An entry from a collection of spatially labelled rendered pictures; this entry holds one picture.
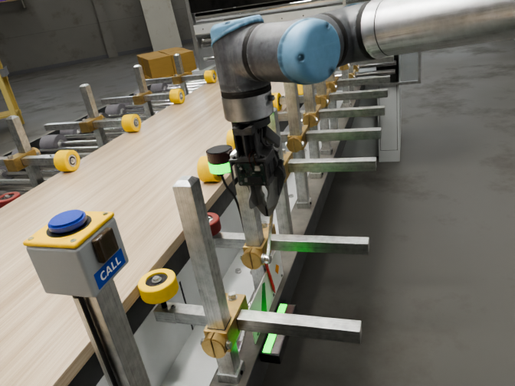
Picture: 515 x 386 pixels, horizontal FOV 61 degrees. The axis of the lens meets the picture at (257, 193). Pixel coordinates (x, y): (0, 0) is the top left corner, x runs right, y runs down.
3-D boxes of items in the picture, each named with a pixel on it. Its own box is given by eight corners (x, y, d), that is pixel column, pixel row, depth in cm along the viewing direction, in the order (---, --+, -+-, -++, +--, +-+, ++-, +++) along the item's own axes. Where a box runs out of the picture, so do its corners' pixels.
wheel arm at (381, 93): (388, 95, 184) (388, 86, 182) (387, 97, 181) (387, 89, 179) (274, 103, 200) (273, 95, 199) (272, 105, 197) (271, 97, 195)
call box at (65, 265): (132, 266, 53) (113, 210, 50) (97, 305, 47) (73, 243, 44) (85, 263, 55) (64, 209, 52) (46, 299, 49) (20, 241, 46)
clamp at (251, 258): (277, 240, 115) (274, 223, 113) (263, 270, 103) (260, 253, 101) (257, 239, 117) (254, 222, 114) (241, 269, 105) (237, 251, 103)
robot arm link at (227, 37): (235, 20, 66) (195, 24, 73) (247, 101, 71) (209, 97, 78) (277, 11, 71) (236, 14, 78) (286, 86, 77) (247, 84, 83)
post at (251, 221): (277, 313, 117) (248, 145, 96) (273, 322, 114) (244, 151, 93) (264, 312, 118) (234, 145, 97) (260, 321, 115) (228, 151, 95)
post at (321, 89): (331, 156, 199) (323, 47, 179) (330, 158, 196) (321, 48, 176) (323, 156, 200) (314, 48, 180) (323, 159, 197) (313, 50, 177)
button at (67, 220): (96, 221, 49) (92, 208, 48) (73, 240, 46) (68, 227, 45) (68, 220, 50) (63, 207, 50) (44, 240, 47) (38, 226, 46)
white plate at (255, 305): (284, 274, 121) (280, 243, 116) (257, 344, 99) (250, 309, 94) (282, 274, 121) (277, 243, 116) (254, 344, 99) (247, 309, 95)
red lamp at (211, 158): (237, 153, 100) (236, 144, 99) (228, 163, 94) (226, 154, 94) (214, 154, 101) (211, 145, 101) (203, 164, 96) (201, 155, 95)
